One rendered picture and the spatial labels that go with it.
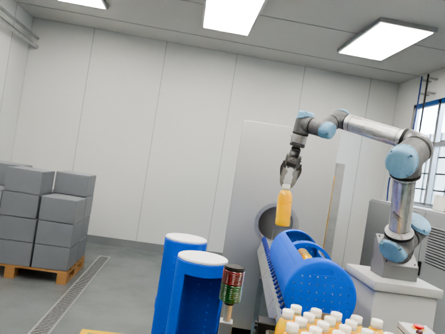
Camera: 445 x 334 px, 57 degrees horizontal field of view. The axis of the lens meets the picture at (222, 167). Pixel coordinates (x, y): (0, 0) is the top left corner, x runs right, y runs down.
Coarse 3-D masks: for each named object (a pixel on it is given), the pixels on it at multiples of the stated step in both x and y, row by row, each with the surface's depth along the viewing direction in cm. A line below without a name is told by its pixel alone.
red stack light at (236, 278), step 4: (224, 268) 118; (224, 272) 117; (228, 272) 116; (232, 272) 115; (236, 272) 115; (240, 272) 116; (244, 272) 117; (224, 276) 116; (228, 276) 116; (232, 276) 115; (236, 276) 115; (240, 276) 116; (224, 280) 116; (228, 280) 115; (232, 280) 115; (236, 280) 115; (240, 280) 116; (228, 284) 115; (232, 284) 115; (236, 284) 115; (240, 284) 116
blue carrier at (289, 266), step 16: (288, 240) 217; (304, 240) 246; (272, 256) 227; (288, 256) 186; (320, 256) 232; (288, 272) 168; (304, 272) 161; (320, 272) 161; (336, 272) 160; (288, 288) 161; (304, 288) 161; (320, 288) 160; (336, 288) 160; (352, 288) 160; (288, 304) 161; (304, 304) 161; (320, 304) 160; (336, 304) 160; (352, 304) 160
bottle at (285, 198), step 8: (280, 192) 191; (288, 192) 190; (280, 200) 190; (288, 200) 189; (280, 208) 190; (288, 208) 189; (280, 216) 190; (288, 216) 190; (280, 224) 189; (288, 224) 190
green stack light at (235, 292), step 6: (222, 288) 116; (228, 288) 115; (234, 288) 115; (240, 288) 116; (222, 294) 116; (228, 294) 115; (234, 294) 115; (240, 294) 117; (222, 300) 116; (228, 300) 115; (234, 300) 115
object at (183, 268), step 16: (176, 272) 217; (192, 272) 210; (208, 272) 210; (176, 288) 215; (192, 288) 236; (208, 288) 236; (176, 304) 213; (192, 304) 237; (208, 304) 235; (176, 320) 212; (192, 320) 237; (208, 320) 234
